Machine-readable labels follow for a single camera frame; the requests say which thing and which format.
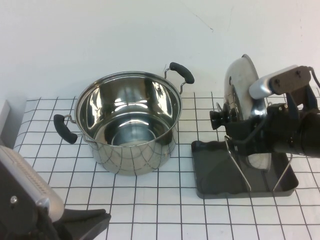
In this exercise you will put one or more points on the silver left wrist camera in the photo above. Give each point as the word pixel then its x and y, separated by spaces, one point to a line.
pixel 27 175

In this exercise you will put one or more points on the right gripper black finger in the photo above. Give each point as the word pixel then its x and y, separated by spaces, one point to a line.
pixel 242 130
pixel 250 147

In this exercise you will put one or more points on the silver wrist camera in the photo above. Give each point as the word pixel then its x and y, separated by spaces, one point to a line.
pixel 27 175
pixel 287 80

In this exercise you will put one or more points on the stainless steel lid black knob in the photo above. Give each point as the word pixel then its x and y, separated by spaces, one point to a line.
pixel 240 75

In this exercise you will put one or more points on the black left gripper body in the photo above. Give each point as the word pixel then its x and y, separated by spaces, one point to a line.
pixel 45 230

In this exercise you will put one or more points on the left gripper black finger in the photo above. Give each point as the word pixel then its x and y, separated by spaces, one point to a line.
pixel 87 213
pixel 95 227

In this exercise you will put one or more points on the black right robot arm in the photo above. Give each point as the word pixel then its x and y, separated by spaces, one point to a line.
pixel 310 135

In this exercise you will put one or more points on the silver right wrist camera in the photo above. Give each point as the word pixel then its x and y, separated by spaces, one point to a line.
pixel 287 80

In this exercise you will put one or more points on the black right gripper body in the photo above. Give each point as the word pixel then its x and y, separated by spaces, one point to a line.
pixel 280 132

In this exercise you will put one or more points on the black plastic drip tray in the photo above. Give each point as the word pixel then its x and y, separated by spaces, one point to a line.
pixel 215 170

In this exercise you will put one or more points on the grey box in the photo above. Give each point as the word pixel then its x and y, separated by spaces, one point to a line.
pixel 3 120

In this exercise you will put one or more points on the white black-grid tablecloth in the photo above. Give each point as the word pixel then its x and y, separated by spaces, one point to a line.
pixel 150 212

